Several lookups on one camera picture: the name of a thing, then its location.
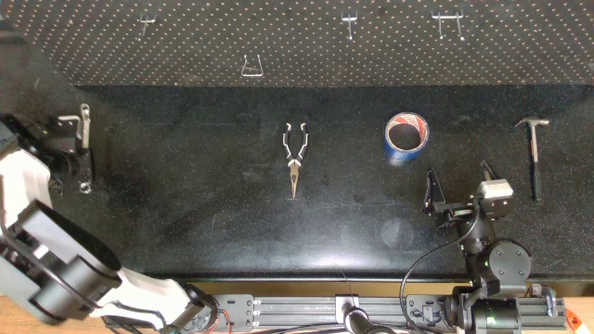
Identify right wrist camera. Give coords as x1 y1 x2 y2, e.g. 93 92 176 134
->
475 178 515 202

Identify mounting rail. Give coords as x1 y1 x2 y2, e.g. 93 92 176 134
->
203 290 568 334

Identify roll of blue tape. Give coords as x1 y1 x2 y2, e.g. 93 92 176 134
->
382 110 431 163

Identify hammer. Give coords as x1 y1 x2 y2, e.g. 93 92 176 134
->
514 116 550 204

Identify pliers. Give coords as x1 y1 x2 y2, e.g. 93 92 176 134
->
281 122 310 199

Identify wrench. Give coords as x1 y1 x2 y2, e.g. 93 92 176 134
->
78 102 93 195

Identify black pegboard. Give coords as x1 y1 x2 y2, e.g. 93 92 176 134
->
0 0 594 88

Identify metal hook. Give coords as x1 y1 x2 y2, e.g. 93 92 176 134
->
138 13 158 37
341 12 359 41
430 10 466 42
239 54 265 78

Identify orange tag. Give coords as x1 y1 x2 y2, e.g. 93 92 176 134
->
565 309 584 333

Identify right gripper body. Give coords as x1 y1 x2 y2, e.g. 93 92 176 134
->
433 199 479 230

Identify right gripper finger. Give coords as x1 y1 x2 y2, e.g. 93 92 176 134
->
480 160 498 183
421 167 447 215

